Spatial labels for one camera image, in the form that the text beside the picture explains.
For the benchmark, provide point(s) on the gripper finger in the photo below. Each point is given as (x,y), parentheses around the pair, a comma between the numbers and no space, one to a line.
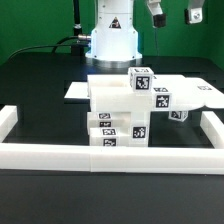
(194,11)
(158,16)

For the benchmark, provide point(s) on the white tagged cube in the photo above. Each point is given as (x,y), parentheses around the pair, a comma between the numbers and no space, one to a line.
(180,116)
(140,78)

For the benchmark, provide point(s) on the white chair back frame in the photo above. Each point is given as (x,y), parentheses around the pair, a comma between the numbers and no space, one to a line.
(112,93)

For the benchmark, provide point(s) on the white chair seat part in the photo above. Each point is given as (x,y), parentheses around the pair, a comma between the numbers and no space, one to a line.
(139,129)

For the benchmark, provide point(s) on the black vertical pole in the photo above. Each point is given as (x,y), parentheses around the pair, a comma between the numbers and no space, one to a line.
(78,49)

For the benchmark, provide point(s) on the white tag base sheet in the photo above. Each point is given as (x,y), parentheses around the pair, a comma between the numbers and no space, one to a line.
(77,90)

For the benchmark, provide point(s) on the white right fence bar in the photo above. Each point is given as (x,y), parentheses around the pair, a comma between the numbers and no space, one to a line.
(213,128)

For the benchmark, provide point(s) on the white fence bar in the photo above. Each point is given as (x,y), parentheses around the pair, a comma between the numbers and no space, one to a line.
(111,159)
(213,128)
(8,119)

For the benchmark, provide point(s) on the white front fence bar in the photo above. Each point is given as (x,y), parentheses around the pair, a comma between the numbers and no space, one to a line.
(111,159)

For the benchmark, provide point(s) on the white left fence bar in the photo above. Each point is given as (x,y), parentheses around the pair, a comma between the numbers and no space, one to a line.
(8,119)

